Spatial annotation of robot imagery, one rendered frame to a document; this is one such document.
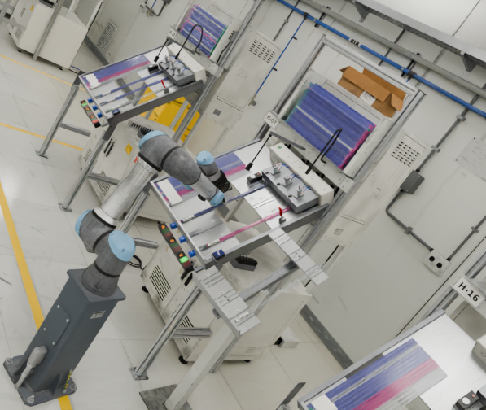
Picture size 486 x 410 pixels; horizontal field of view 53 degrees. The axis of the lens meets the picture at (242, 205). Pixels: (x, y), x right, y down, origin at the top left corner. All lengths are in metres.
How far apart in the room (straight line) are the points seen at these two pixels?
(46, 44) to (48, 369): 4.94
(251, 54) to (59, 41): 3.47
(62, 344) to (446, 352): 1.50
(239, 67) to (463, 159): 1.75
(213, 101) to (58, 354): 2.16
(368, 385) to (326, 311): 2.27
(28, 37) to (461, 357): 5.72
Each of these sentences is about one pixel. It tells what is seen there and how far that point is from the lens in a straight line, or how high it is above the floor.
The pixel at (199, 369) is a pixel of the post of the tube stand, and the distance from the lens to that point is 2.41.
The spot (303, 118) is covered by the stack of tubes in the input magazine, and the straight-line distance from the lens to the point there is 2.70.
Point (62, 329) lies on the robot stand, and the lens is 2.11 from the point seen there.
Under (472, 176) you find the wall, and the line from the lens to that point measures 3.82.
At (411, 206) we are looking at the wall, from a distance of 3.93.
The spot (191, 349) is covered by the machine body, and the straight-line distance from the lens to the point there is 2.78.
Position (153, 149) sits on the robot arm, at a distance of 1.92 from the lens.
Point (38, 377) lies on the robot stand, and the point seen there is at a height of 0.10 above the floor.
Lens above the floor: 1.68
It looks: 17 degrees down
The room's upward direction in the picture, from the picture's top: 35 degrees clockwise
